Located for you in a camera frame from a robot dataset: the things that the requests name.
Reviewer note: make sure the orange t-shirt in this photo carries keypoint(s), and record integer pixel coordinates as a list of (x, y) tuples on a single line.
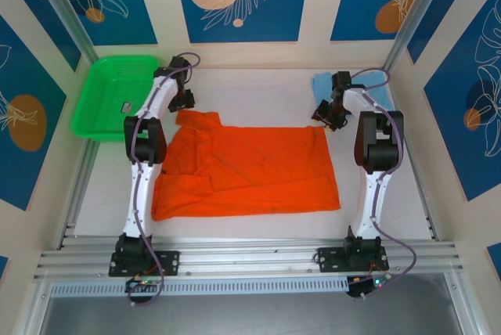
[(254, 166)]

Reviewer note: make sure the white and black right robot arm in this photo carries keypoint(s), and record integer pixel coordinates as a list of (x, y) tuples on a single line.
[(372, 202)]

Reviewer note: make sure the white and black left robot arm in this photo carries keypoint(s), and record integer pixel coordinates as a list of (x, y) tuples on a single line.
[(137, 202)]

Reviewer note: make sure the folded light blue t-shirt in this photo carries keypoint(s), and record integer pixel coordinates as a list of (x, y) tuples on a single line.
[(320, 83)]

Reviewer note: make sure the green plastic basket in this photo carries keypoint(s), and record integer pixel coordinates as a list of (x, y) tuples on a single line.
[(113, 92)]

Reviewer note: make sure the grey metal sheet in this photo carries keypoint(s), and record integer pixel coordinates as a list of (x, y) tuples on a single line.
[(250, 317)]

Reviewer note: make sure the aluminium frame post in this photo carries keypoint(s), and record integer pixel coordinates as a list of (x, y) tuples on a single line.
[(65, 10), (466, 307), (35, 311), (413, 26)]

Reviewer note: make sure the aluminium side rail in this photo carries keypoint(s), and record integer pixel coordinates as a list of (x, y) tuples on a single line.
[(76, 202), (425, 210)]

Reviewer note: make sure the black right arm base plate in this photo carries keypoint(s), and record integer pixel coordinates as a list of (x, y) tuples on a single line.
[(329, 260)]

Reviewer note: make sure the aluminium mounting rail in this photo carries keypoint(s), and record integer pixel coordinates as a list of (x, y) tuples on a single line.
[(250, 258)]

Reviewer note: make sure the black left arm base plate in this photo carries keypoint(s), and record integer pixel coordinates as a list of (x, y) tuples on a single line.
[(168, 262)]

